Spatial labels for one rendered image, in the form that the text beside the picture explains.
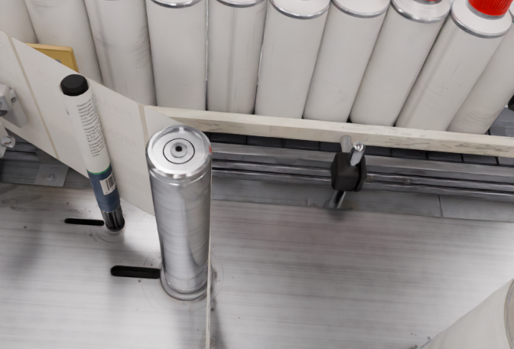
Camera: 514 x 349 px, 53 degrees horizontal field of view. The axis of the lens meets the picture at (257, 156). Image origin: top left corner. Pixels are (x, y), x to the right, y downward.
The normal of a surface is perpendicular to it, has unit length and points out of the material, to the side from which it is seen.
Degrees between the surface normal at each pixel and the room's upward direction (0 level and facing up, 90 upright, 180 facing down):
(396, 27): 90
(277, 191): 0
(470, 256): 0
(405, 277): 0
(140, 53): 90
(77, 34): 90
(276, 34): 90
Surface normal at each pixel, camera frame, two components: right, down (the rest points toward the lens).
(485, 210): 0.09, -0.58
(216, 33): -0.60, 0.62
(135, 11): 0.77, 0.55
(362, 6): 0.04, 0.11
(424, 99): -0.79, 0.46
